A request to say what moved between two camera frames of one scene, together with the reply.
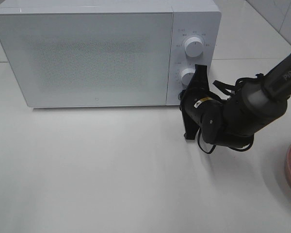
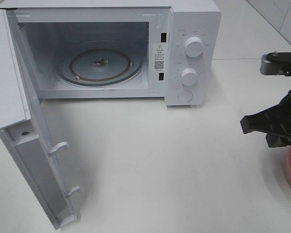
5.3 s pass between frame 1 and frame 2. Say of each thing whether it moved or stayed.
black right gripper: moved
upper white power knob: stayed
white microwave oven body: stayed
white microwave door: moved
